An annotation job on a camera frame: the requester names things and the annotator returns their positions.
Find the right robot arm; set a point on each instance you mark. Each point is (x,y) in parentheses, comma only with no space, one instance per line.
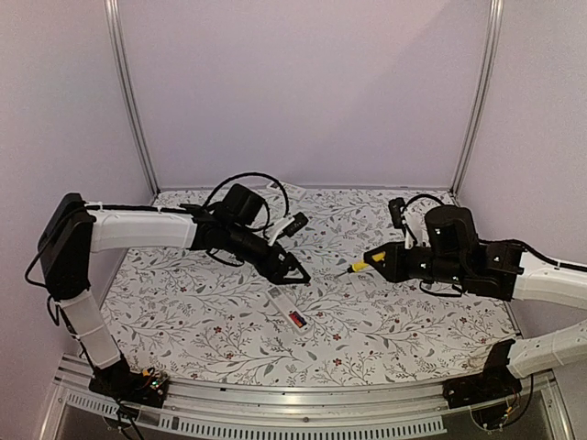
(505,270)

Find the white air conditioner remote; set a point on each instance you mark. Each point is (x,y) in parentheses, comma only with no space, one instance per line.
(284,306)

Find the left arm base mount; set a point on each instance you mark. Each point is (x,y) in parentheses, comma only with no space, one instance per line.
(147,387)

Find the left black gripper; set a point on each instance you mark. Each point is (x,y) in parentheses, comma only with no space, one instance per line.
(277,272)

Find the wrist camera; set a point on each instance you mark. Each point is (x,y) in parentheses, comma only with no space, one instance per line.
(396,207)
(298,222)

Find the yellow handled screwdriver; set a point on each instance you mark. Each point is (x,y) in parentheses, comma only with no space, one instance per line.
(361,265)

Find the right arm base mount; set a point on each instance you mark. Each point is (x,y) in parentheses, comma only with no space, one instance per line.
(494,382)

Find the left aluminium frame post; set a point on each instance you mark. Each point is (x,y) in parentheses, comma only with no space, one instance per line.
(116,34)

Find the front aluminium rail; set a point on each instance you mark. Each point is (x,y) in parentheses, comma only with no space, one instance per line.
(212,410)

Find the red black battery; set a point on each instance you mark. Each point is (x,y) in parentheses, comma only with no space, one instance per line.
(298,319)

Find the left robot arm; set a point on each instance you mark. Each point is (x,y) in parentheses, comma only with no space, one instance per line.
(78,229)

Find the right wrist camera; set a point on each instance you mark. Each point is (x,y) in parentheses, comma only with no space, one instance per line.
(396,207)

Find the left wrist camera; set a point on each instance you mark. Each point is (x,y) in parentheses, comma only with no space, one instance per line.
(298,222)

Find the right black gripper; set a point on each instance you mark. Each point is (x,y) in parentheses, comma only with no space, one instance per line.
(392,269)

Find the white battery cover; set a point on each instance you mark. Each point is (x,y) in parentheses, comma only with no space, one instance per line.
(361,283)

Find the floral patterned table mat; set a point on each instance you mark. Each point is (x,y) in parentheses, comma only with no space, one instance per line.
(210,319)

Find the aluminium frame post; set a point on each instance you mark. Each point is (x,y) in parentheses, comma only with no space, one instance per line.
(490,48)
(116,34)

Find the right aluminium frame post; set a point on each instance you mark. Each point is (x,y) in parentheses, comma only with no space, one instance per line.
(490,48)

